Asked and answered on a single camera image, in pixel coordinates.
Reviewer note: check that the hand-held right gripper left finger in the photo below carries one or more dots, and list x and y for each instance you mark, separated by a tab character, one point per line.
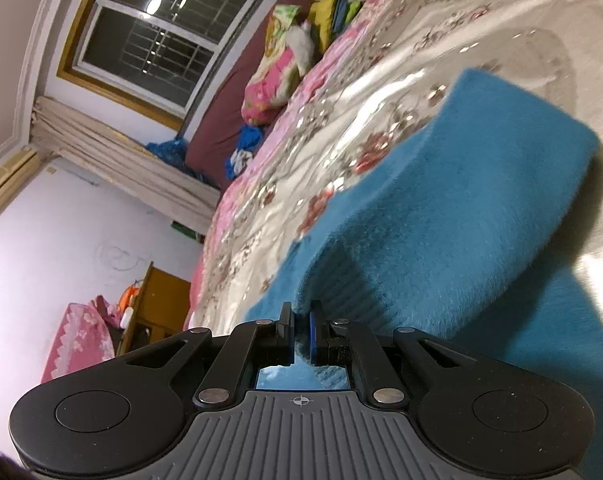
284	332

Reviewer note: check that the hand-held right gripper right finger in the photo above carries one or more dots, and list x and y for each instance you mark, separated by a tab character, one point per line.
313	335

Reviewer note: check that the blue fleece towel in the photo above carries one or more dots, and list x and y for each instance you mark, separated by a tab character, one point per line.
456	185

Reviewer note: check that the blue white crumpled clothes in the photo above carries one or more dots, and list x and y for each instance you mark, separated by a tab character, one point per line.
246	140

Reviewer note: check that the wooden bedside cabinet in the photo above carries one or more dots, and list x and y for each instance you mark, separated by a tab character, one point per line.
161	295

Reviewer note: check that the green box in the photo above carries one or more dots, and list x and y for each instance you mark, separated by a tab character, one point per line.
184	230

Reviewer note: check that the orange toy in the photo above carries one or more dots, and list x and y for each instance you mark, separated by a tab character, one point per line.
129	296

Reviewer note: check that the pink floral cloth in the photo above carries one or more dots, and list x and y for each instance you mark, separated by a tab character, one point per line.
76	335

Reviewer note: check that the blue plastic bag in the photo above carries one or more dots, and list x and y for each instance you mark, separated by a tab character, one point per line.
169	152

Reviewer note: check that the maroon sofa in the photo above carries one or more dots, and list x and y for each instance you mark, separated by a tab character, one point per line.
221	115

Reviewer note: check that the pink floral quilt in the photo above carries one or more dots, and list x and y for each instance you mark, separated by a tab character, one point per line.
266	85

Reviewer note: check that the floral satin bedspread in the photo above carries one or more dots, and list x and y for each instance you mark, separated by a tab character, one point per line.
381	60

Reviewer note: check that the white plush toy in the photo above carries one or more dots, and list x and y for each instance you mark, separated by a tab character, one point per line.
301	42

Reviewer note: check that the beige air conditioner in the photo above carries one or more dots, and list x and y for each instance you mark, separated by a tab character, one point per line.
6	185

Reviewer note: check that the window with metal grille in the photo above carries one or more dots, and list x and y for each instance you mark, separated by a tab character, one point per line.
181	35

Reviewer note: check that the yellow and blue cushions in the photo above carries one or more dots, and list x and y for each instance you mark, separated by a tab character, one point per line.
326	15

